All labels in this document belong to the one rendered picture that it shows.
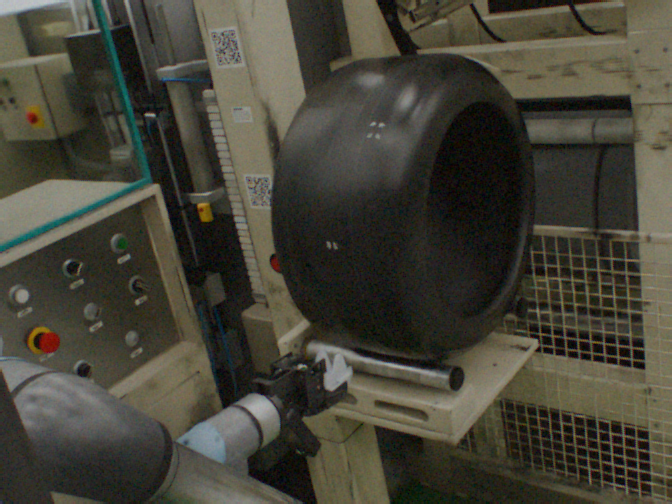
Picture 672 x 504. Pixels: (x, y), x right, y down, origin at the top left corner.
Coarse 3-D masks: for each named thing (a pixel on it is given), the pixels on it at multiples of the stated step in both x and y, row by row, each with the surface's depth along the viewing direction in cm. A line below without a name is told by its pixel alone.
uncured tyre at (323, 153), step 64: (384, 64) 139; (448, 64) 136; (320, 128) 133; (448, 128) 170; (512, 128) 152; (320, 192) 130; (384, 192) 125; (448, 192) 177; (512, 192) 168; (320, 256) 132; (384, 256) 126; (448, 256) 175; (512, 256) 159; (320, 320) 142; (384, 320) 132; (448, 320) 137
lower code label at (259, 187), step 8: (248, 176) 163; (256, 176) 162; (264, 176) 160; (248, 184) 164; (256, 184) 162; (264, 184) 161; (248, 192) 165; (256, 192) 163; (264, 192) 162; (256, 200) 164; (264, 200) 163; (256, 208) 165; (264, 208) 164
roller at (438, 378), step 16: (304, 352) 163; (336, 352) 158; (352, 352) 157; (368, 352) 155; (352, 368) 157; (368, 368) 154; (384, 368) 151; (400, 368) 149; (416, 368) 147; (432, 368) 146; (448, 368) 144; (432, 384) 146; (448, 384) 143
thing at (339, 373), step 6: (336, 360) 129; (342, 360) 130; (336, 366) 129; (342, 366) 131; (330, 372) 128; (336, 372) 129; (342, 372) 131; (348, 372) 132; (330, 378) 128; (336, 378) 129; (342, 378) 130; (348, 378) 131; (324, 384) 127; (330, 384) 128; (336, 384) 129; (348, 384) 131; (330, 390) 127
